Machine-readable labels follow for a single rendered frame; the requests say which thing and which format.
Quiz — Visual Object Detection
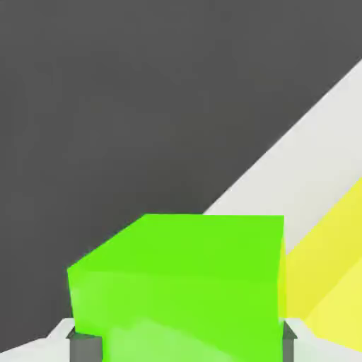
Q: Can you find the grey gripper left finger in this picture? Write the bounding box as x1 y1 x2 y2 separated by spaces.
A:
0 317 103 362

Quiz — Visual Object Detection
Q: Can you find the small green cube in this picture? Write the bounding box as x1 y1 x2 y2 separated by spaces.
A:
66 214 287 362

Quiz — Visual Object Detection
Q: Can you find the large yellow box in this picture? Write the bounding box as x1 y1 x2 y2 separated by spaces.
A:
284 177 362 346

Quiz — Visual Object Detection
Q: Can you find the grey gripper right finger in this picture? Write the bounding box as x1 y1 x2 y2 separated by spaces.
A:
281 317 362 362

